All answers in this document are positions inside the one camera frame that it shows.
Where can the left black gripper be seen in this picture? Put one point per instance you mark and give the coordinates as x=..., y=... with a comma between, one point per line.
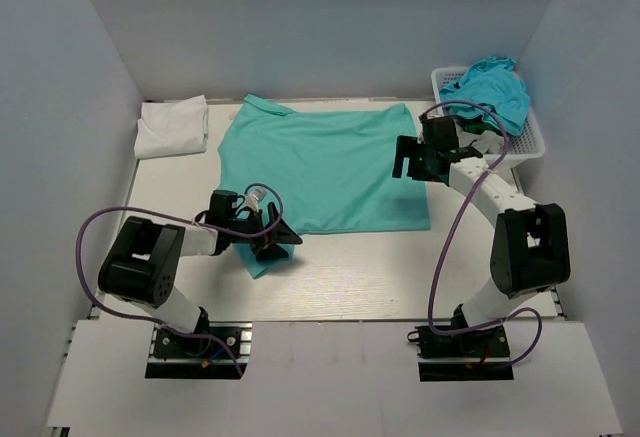
x=280, y=234

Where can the green t shirt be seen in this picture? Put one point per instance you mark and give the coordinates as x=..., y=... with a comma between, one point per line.
x=333, y=170

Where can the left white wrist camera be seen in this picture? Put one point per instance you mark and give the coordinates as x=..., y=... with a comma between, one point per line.
x=253, y=198

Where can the blue t shirt in basket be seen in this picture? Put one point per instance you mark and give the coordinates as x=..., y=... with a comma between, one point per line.
x=492, y=83

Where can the dark clothes in basket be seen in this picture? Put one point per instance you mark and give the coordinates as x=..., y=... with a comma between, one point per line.
x=480, y=135

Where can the white plastic basket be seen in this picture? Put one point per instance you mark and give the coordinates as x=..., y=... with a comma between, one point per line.
x=528, y=145

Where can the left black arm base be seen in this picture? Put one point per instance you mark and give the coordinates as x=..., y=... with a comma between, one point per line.
x=173, y=357

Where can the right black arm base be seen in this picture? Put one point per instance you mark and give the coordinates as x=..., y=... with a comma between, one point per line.
x=478, y=356

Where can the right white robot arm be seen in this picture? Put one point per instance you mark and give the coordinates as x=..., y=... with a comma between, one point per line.
x=530, y=250

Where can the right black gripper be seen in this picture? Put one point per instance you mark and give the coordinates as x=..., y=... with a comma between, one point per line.
x=407, y=147

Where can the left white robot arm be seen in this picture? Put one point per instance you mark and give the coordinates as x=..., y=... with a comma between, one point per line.
x=142, y=263

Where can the folded white t shirt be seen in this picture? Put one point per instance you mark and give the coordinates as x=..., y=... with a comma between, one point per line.
x=172, y=128

